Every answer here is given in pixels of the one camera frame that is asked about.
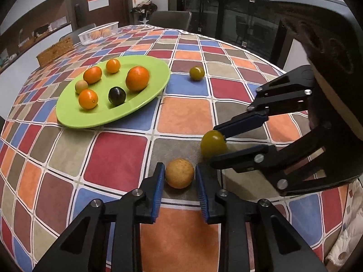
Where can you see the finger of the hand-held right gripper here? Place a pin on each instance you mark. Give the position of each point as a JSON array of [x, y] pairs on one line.
[[244, 160], [244, 123]]

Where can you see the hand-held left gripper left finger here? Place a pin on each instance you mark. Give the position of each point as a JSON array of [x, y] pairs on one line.
[[158, 192]]

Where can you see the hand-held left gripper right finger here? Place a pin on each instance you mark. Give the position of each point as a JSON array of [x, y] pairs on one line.
[[202, 195]]

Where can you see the large tan longan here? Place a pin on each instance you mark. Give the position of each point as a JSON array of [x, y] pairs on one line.
[[179, 174]]

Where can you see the green tomato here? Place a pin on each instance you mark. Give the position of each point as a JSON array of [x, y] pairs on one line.
[[197, 73], [212, 146]]

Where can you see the green plate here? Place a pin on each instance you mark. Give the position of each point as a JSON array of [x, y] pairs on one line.
[[136, 104]]

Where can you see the dark plum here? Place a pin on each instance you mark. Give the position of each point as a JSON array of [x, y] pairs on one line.
[[116, 96]]

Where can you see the large orange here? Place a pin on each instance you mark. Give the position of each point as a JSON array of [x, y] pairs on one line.
[[137, 78]]

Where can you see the medium round orange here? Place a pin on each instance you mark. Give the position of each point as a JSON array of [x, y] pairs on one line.
[[88, 99]]

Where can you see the small tan longan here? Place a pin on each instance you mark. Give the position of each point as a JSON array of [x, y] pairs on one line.
[[81, 86]]

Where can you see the small orange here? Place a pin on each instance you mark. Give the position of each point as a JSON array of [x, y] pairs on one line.
[[113, 65]]

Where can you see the oval orange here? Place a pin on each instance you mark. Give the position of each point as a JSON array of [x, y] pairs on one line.
[[92, 74]]

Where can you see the dark grey chair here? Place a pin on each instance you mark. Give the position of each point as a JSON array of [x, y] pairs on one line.
[[170, 19], [280, 45], [71, 34]]

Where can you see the black framed glass doors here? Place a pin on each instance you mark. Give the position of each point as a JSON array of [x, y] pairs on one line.
[[241, 5]]

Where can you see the white quilted cloth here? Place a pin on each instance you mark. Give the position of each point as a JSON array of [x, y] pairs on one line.
[[344, 232]]

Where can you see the pile of bags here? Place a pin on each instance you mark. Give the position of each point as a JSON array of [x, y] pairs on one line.
[[143, 7]]

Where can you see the pale orange fruit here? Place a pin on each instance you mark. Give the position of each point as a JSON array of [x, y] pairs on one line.
[[95, 34], [106, 31]]

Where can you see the white plastic basket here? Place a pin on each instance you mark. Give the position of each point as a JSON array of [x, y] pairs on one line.
[[85, 37]]

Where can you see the woven brown box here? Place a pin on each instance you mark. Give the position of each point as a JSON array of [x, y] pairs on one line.
[[55, 52]]

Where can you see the dark brown door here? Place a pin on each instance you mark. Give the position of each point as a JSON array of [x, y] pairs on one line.
[[82, 2]]

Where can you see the wooden shelf cabinet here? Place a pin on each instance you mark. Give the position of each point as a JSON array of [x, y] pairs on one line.
[[25, 34]]

